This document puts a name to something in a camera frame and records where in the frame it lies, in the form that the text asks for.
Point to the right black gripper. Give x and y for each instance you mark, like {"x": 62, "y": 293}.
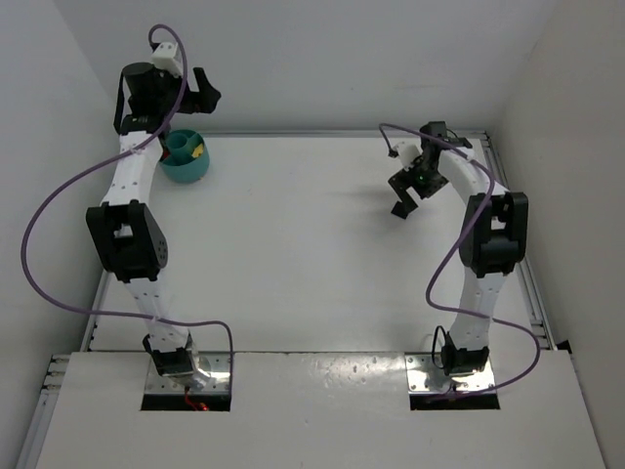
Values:
{"x": 407, "y": 183}

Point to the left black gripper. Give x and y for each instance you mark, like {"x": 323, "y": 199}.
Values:
{"x": 196, "y": 96}

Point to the black square lego plate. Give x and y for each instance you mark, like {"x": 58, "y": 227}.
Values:
{"x": 403, "y": 210}

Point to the long yellow lego brick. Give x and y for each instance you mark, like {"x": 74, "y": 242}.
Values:
{"x": 198, "y": 151}

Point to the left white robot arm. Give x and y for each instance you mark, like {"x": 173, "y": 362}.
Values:
{"x": 128, "y": 239}

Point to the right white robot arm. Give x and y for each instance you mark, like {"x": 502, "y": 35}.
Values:
{"x": 491, "y": 243}

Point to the teal divided round container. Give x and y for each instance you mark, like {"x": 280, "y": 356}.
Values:
{"x": 180, "y": 167}

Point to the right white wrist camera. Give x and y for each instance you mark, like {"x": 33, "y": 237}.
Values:
{"x": 407, "y": 154}

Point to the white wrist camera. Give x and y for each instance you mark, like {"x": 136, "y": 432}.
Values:
{"x": 407, "y": 154}
{"x": 166, "y": 56}

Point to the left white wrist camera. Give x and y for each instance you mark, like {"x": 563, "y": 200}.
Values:
{"x": 166, "y": 56}

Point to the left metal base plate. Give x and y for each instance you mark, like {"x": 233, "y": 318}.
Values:
{"x": 212, "y": 379}

